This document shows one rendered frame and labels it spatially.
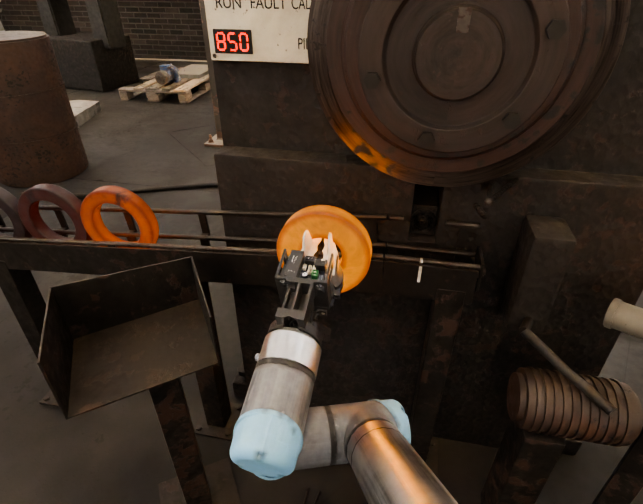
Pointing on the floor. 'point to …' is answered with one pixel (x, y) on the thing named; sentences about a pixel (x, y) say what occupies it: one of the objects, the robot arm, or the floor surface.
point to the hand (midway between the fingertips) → (323, 241)
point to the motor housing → (554, 429)
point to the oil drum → (28, 112)
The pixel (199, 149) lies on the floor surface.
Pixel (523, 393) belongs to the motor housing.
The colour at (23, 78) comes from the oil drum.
